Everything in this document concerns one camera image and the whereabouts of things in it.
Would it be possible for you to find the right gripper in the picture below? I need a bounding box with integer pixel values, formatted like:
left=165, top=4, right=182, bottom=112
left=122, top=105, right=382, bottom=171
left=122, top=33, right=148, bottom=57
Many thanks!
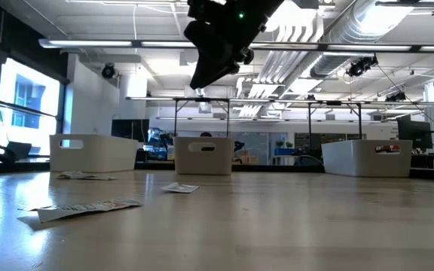
left=183, top=0, right=286, bottom=90

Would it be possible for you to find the grey white small packet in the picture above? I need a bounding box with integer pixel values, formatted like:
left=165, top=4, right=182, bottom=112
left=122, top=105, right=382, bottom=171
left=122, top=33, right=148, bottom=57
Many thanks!
left=160, top=181, right=201, bottom=194

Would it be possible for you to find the white plastic bin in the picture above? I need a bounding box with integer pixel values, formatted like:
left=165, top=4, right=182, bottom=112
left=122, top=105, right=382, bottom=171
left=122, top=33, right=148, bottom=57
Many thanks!
left=49, top=134, right=139, bottom=173

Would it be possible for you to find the grey plastic bin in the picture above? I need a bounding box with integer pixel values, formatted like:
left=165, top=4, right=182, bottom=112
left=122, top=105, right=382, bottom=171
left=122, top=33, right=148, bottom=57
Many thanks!
left=321, top=139, right=414, bottom=178
left=173, top=135, right=235, bottom=176

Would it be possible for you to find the cardboard box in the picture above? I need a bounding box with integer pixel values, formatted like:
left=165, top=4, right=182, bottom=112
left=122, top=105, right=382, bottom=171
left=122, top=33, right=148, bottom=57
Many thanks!
left=235, top=150, right=260, bottom=165

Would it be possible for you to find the black computer monitor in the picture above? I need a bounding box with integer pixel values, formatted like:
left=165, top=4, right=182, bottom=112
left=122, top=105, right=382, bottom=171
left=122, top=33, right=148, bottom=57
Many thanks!
left=110, top=119, right=151, bottom=143
left=396, top=119, right=433, bottom=151

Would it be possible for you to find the blue storage bin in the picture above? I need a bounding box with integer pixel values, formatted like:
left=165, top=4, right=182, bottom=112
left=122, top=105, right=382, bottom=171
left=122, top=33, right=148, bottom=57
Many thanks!
left=274, top=148, right=307, bottom=157

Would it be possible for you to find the black track spotlight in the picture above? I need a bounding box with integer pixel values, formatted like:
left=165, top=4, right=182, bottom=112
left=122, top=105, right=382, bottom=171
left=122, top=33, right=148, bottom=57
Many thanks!
left=385, top=91, right=407, bottom=102
left=345, top=55, right=379, bottom=78

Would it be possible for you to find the open laptop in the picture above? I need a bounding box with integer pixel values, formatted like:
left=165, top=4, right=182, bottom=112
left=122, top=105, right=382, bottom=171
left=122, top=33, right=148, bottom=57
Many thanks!
left=5, top=141, right=33, bottom=162

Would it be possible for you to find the black round ceiling camera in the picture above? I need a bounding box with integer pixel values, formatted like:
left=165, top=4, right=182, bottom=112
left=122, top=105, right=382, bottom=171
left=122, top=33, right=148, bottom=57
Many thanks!
left=101, top=62, right=117, bottom=79

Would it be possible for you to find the silver ventilation duct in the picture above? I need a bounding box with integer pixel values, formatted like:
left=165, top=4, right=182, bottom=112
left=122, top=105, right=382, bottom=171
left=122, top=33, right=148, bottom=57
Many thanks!
left=309, top=0, right=420, bottom=79

